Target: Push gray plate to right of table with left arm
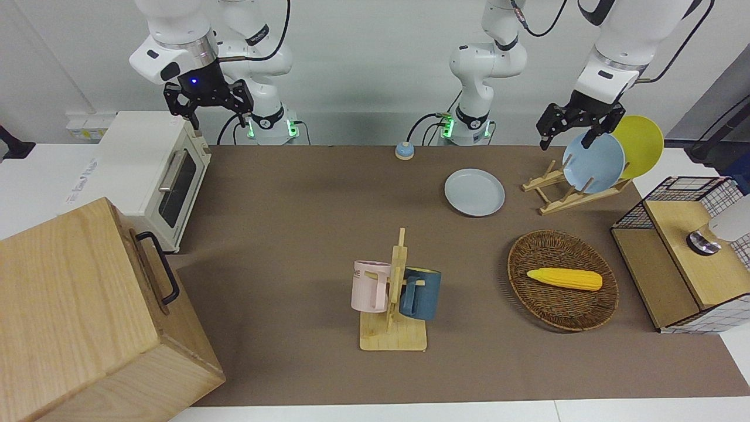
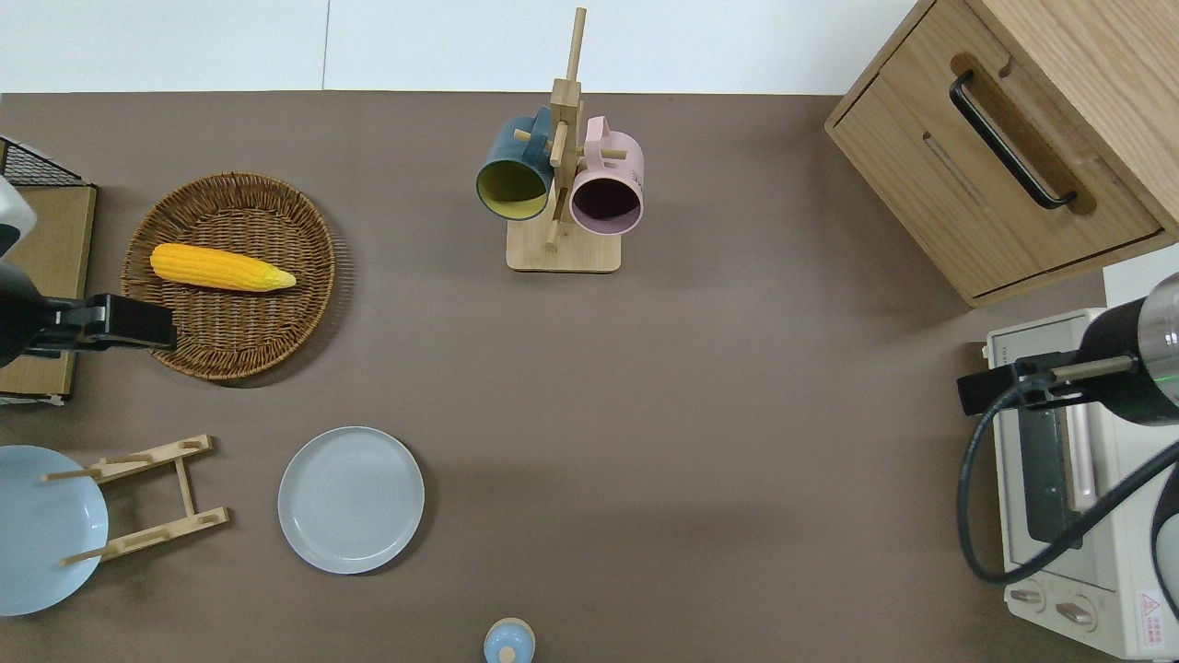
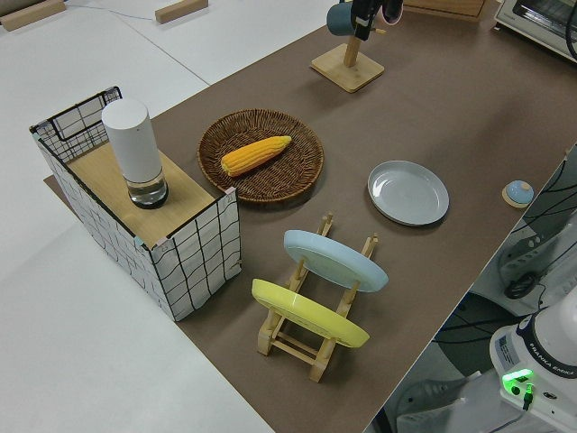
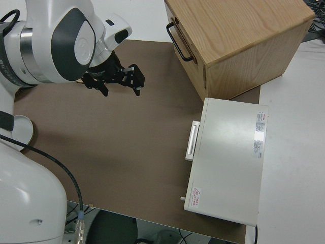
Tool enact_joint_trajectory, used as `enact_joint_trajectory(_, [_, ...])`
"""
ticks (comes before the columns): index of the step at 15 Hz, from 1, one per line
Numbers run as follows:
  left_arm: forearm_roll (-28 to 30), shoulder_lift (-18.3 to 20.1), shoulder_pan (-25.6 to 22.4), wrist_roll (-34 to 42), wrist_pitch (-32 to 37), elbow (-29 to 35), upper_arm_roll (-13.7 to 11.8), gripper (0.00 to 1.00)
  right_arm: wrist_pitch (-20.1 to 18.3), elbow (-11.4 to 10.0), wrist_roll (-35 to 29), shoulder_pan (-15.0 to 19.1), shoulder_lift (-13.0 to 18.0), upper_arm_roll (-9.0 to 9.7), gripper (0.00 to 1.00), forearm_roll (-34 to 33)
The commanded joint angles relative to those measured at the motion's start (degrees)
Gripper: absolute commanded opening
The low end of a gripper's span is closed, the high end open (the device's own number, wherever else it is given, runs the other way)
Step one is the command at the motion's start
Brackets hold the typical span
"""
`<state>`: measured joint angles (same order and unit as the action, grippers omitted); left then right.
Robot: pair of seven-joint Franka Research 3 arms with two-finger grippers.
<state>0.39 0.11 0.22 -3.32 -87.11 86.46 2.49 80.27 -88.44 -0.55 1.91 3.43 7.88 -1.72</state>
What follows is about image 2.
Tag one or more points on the brown wicker basket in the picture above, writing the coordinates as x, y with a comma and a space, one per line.
230, 322

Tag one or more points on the wooden mug tree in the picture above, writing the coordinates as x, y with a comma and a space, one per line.
564, 250

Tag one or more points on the wooden plate rack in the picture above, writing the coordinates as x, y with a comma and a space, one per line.
184, 488

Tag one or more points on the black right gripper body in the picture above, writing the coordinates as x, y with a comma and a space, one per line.
990, 389

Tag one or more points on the white toaster oven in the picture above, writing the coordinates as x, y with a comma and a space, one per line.
1114, 552

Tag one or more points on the wooden cabinet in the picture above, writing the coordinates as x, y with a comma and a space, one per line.
921, 138

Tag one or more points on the pink mug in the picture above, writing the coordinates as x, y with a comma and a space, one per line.
617, 161

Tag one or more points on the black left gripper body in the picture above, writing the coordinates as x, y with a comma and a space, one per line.
129, 322

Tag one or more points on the gray plate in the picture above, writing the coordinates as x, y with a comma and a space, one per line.
350, 502

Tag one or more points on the dark blue mug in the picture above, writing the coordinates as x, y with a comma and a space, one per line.
511, 147

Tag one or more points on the yellow corn cob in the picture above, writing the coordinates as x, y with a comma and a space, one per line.
212, 265

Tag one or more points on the light blue plate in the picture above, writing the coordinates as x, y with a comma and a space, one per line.
37, 543

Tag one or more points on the small blue bottle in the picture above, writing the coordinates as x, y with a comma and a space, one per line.
509, 640

